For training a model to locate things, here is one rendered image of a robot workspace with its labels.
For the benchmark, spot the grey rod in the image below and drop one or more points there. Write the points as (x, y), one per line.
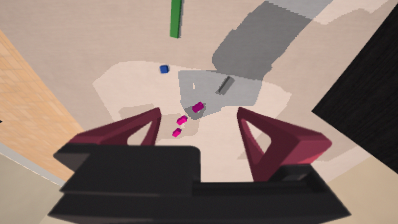
(226, 85)

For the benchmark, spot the magenta rod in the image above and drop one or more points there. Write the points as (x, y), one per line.
(181, 120)
(198, 107)
(176, 132)

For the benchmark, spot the small blue cube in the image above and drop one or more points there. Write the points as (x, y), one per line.
(164, 69)

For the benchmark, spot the green rod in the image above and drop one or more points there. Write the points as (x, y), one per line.
(175, 18)

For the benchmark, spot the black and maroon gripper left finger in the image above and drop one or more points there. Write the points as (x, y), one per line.
(117, 133)

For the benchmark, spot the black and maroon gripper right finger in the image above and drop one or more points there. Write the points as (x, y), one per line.
(290, 144)

